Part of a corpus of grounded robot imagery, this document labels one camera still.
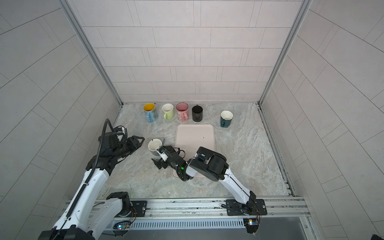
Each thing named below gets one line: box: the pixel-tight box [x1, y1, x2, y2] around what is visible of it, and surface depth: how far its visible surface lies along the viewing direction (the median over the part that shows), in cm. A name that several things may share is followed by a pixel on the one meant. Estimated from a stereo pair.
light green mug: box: [161, 103, 174, 120], surface depth 104 cm
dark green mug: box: [220, 110, 234, 128], surface depth 100 cm
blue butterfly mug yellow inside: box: [143, 102, 158, 123], surface depth 103 cm
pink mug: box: [176, 102, 189, 122], surface depth 103 cm
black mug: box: [192, 104, 203, 122], surface depth 104 cm
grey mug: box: [147, 138, 163, 157], surface depth 86 cm
